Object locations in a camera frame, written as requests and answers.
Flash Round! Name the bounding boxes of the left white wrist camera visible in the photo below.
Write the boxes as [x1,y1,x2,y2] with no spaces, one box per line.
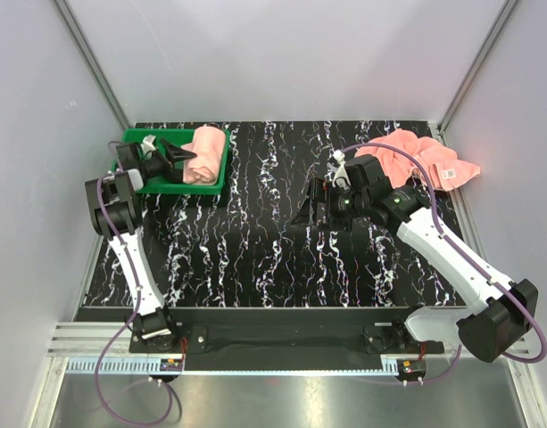
[140,135,159,160]

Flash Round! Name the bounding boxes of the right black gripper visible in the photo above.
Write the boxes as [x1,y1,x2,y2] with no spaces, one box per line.
[291,178,370,234]

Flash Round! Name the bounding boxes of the right aluminium frame post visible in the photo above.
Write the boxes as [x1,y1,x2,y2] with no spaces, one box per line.
[436,0,522,136]

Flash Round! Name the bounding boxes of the front aluminium rail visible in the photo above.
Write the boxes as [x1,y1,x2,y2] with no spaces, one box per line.
[45,318,531,378]

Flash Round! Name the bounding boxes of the left aluminium frame post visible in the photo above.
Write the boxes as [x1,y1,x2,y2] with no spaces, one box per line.
[51,0,132,129]

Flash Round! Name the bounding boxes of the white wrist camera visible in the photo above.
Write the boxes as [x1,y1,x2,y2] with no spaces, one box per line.
[140,135,159,160]
[332,150,350,191]

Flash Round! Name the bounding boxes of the aluminium frame post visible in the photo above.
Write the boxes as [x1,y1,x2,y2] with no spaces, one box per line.
[51,0,132,129]
[436,0,522,136]

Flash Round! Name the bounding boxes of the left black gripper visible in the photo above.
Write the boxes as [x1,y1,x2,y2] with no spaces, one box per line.
[138,139,195,188]

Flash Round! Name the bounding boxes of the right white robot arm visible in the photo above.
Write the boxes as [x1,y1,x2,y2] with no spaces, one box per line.
[291,152,538,363]

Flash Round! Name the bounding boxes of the green plastic tray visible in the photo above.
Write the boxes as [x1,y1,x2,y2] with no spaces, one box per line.
[109,128,229,195]

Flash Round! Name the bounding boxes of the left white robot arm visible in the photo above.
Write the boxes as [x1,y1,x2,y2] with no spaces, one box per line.
[85,135,196,353]

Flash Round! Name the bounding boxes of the pink towel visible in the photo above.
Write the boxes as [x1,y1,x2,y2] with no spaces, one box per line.
[183,126,226,185]
[355,129,481,192]

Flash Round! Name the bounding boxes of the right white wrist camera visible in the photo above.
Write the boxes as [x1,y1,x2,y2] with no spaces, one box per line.
[332,150,350,191]

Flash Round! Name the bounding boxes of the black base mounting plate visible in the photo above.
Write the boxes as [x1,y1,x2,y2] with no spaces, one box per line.
[129,308,443,355]

